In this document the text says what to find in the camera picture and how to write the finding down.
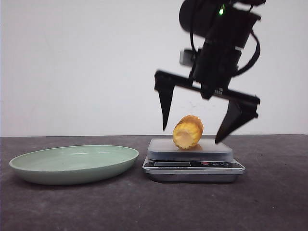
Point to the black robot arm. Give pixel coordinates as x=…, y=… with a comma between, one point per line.
x=225, y=30

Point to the silver digital kitchen scale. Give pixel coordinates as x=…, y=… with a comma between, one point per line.
x=206, y=162

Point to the green oval plate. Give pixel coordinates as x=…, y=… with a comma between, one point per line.
x=74, y=164

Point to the yellow corn cob piece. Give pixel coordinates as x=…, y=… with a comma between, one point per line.
x=188, y=132

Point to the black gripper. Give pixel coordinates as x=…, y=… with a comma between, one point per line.
x=212, y=70

